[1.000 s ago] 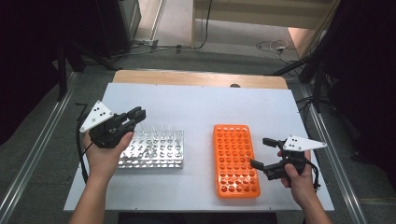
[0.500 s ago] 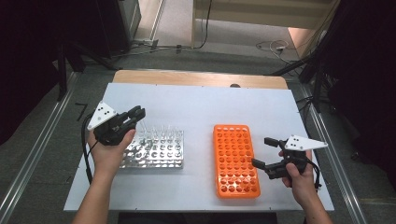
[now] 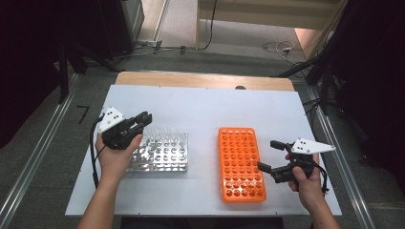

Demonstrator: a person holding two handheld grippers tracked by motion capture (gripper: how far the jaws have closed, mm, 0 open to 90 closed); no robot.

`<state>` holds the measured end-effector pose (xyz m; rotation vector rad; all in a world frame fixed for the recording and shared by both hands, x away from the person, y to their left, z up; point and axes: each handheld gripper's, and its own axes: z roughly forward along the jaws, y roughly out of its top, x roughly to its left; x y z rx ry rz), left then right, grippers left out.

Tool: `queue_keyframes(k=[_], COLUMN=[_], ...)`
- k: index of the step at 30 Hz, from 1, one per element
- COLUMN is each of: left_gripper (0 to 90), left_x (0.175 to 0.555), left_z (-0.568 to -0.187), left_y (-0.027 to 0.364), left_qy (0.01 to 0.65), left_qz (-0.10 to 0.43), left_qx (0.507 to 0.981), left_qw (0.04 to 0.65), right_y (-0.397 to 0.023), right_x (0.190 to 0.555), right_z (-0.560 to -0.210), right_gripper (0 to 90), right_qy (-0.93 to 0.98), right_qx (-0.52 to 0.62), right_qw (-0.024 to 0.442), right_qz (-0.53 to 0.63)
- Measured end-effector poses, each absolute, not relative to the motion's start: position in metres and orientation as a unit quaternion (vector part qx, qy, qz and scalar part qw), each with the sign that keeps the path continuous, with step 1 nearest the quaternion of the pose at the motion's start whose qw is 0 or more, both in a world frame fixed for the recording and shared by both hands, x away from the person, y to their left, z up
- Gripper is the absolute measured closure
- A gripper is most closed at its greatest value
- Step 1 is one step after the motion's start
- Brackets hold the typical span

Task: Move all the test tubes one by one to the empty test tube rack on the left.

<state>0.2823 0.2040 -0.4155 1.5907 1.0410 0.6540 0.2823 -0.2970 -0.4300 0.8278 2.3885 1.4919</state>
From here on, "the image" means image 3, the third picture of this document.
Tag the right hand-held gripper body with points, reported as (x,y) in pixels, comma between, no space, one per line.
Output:
(310,146)

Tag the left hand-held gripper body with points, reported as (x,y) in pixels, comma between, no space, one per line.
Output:
(110,119)

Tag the orange plastic test tube rack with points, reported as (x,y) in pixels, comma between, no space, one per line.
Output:
(243,199)

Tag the clear test tube rack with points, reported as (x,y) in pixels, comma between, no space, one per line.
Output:
(168,159)

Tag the person's right hand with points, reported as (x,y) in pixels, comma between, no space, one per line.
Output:
(307,191)

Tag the person's left hand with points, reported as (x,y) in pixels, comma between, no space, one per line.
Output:
(114,165)

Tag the white table board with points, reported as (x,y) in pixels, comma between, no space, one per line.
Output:
(191,105)

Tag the light wooden table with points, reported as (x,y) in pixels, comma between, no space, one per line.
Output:
(191,79)

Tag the black tripod stand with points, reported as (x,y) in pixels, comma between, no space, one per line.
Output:
(324,86)

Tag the black metal stand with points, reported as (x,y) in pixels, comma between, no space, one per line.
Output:
(63,73)

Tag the dark table grommet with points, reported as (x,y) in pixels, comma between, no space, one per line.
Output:
(240,87)

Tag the black curtain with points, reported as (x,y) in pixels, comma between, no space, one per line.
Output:
(25,63)
(375,79)

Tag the grey cabinet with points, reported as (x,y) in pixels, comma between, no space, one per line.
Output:
(133,19)

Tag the beige wooden cabinet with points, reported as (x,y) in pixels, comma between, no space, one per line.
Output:
(270,14)

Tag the aluminium floor rail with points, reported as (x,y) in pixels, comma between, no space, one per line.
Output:
(35,159)
(337,127)

